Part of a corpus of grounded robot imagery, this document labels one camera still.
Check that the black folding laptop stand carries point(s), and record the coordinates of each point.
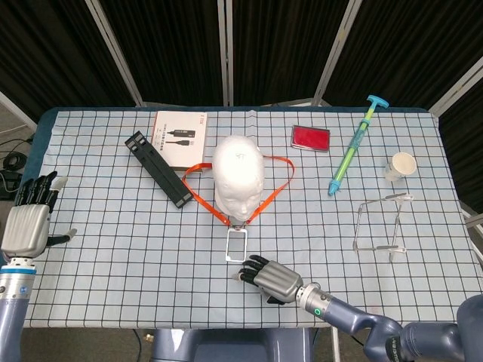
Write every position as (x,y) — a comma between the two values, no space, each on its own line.
(158,169)

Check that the white checkered tablecloth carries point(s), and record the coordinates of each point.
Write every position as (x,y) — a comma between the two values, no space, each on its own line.
(113,264)

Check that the white foam mannequin head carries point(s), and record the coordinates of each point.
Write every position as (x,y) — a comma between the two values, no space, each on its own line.
(237,169)

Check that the grey-blue robot torso base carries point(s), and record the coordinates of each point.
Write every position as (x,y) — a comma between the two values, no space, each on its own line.
(234,347)

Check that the white badge holder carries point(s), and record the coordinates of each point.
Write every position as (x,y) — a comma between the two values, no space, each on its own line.
(236,245)

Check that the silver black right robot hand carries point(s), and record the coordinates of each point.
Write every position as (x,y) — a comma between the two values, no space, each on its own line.
(277,281)

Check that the red stamp pad case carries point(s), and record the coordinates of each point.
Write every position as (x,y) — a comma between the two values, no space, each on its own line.
(310,138)

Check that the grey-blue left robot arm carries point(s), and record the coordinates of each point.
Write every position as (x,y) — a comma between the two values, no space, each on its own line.
(15,309)

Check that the black power adapter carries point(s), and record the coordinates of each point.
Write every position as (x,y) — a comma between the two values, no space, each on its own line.
(7,184)

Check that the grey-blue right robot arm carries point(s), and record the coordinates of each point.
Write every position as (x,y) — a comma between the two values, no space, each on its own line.
(347,313)

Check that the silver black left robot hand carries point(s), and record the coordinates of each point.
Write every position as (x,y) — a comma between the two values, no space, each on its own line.
(26,226)

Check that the teal green toy pump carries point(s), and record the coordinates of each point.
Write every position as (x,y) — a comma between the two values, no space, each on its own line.
(354,147)

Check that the black folding screen panel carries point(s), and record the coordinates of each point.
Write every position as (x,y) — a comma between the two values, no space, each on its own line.
(170,49)
(279,49)
(49,49)
(407,49)

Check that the white paper cup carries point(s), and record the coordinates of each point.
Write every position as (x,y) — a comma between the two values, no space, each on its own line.
(402,166)

